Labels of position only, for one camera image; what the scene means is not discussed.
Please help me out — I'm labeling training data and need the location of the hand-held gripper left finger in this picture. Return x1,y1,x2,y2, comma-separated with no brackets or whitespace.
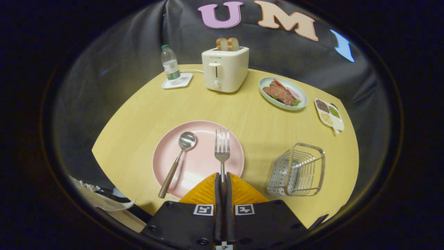
140,173,222,249

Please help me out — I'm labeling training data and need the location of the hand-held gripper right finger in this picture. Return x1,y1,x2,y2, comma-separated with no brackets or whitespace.
225,172,308,249

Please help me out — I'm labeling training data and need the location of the metal fork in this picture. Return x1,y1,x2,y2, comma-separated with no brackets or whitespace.
214,129,231,205

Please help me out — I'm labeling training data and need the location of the wooden-handled metal spoon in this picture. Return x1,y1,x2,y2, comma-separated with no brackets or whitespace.
158,132,197,199

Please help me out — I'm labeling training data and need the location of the pink round plate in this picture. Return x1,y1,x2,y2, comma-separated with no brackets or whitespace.
152,120,245,200

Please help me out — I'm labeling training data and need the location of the brown meat slice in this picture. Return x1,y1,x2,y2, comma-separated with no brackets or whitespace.
262,82,296,106

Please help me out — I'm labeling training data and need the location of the pale green oval plate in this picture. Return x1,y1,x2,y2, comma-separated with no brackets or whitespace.
258,77,309,111

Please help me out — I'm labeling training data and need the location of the white square coaster tray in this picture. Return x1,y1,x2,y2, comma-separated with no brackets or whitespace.
161,73,193,90

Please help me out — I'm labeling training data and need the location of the pink ham slice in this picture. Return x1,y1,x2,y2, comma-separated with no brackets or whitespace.
287,87,302,102

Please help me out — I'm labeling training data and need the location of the white divided seasoning dish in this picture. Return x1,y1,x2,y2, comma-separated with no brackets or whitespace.
314,98,345,134

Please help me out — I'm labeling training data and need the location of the cream white toaster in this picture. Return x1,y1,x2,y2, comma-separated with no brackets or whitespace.
202,46,250,93

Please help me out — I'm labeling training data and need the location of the clear plastic water bottle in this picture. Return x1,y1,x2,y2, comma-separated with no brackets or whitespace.
161,44,181,85

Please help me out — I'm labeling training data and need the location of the metal wire cutlery rack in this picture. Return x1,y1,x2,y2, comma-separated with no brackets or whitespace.
267,142,326,197

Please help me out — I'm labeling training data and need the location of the dark strap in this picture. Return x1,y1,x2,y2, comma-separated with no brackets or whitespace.
95,187,153,223

